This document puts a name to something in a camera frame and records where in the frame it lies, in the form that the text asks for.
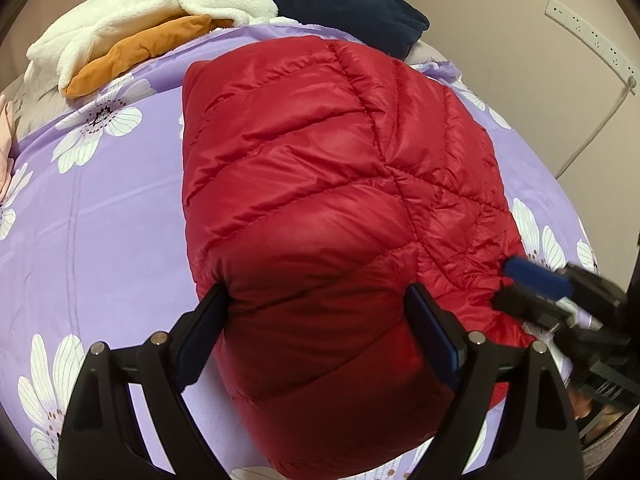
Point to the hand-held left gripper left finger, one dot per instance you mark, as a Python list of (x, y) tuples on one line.
[(200, 325)]

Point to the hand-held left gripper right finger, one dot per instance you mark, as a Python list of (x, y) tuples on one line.
[(437, 332)]

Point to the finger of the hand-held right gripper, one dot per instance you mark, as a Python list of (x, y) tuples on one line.
[(525, 306), (537, 276)]

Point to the red down jacket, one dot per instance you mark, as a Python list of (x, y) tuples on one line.
[(340, 220)]

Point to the purple floral blanket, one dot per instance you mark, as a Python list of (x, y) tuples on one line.
[(100, 240)]

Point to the pink garment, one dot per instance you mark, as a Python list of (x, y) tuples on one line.
[(5, 145)]

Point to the orange garment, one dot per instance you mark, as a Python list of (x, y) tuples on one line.
[(135, 52)]

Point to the navy fleece garment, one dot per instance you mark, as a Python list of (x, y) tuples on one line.
[(360, 10)]

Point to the white fleece garment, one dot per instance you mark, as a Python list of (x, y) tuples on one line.
[(125, 10)]

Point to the white wall socket strip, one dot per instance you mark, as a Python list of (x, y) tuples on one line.
[(590, 32)]

